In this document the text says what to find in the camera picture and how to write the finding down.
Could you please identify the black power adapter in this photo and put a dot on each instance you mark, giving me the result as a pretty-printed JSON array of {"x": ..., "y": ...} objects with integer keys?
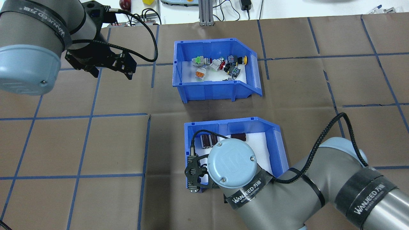
[{"x": 246, "y": 4}]

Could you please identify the orange block push button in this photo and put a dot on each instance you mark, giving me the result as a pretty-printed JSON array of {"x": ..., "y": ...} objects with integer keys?
[{"x": 200, "y": 74}]

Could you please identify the yellow push button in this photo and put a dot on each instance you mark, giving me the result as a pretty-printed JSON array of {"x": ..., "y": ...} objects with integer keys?
[{"x": 238, "y": 59}]

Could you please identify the white pens and parts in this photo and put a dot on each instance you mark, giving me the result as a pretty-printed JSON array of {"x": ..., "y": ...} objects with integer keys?
[{"x": 383, "y": 9}]

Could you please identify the aluminium profile post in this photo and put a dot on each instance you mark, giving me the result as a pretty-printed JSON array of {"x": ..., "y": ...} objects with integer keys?
[{"x": 206, "y": 12}]

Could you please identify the yellow object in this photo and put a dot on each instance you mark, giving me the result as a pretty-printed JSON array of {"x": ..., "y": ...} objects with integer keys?
[{"x": 149, "y": 2}]

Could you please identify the blue plastic button bin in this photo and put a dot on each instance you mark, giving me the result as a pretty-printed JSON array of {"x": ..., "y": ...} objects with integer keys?
[{"x": 217, "y": 91}]

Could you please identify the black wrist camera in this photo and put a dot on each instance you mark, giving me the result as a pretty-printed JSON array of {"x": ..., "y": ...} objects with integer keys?
[{"x": 94, "y": 12}]

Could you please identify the small grey contact block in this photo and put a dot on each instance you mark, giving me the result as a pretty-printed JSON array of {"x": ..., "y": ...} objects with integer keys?
[{"x": 227, "y": 78}]

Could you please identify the red round fruit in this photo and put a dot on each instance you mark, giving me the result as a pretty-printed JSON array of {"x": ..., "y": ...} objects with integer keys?
[{"x": 125, "y": 4}]

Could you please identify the red button white block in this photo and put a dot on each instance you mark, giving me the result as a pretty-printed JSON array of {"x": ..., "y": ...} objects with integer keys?
[{"x": 217, "y": 64}]

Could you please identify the green push button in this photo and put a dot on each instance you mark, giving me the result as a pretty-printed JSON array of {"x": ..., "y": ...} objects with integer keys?
[{"x": 198, "y": 60}]

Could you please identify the grey teal device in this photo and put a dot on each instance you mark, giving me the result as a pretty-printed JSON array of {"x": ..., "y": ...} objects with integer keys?
[{"x": 179, "y": 2}]

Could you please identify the blue plastic capacitor bin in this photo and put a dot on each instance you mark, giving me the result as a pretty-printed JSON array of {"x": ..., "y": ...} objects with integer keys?
[{"x": 278, "y": 143}]

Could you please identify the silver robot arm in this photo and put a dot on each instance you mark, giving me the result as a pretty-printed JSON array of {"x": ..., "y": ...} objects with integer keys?
[
  {"x": 303, "y": 191},
  {"x": 32, "y": 32}
]

